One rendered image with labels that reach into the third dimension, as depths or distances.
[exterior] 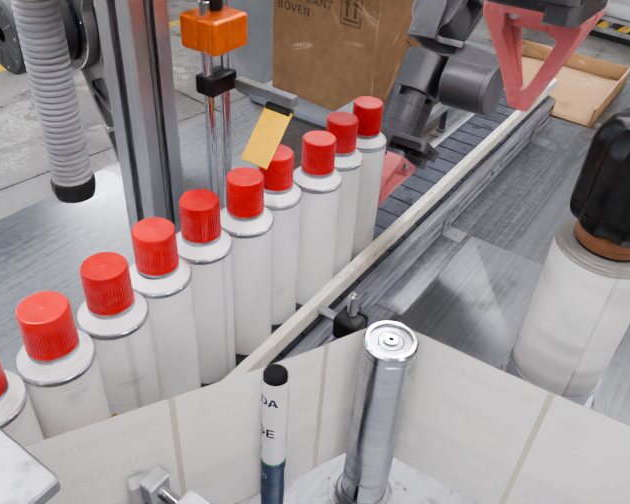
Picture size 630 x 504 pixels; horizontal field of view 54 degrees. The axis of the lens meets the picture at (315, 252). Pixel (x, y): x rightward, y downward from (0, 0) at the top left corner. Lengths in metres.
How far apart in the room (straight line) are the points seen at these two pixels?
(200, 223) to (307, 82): 0.76
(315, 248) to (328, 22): 0.60
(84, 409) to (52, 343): 0.06
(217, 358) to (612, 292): 0.35
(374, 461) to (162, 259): 0.22
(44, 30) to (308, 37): 0.78
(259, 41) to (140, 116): 2.60
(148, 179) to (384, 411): 0.34
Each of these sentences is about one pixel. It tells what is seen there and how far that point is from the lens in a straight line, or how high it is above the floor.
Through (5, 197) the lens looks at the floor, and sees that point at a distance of 2.67.
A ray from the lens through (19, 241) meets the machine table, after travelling 0.95.
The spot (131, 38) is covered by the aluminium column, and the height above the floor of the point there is 1.18.
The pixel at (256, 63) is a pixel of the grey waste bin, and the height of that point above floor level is 0.19.
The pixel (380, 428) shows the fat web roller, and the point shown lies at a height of 1.00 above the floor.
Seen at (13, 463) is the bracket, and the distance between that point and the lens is 0.28.
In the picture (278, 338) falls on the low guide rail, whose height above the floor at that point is 0.92.
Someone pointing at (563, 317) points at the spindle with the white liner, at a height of 1.01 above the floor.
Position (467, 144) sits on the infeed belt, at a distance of 1.10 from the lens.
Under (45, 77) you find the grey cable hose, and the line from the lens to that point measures 0.50.
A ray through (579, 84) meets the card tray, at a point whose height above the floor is 0.83.
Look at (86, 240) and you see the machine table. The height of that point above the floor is 0.83.
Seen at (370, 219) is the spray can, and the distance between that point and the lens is 0.75.
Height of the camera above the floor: 1.37
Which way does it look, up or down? 38 degrees down
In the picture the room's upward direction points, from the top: 4 degrees clockwise
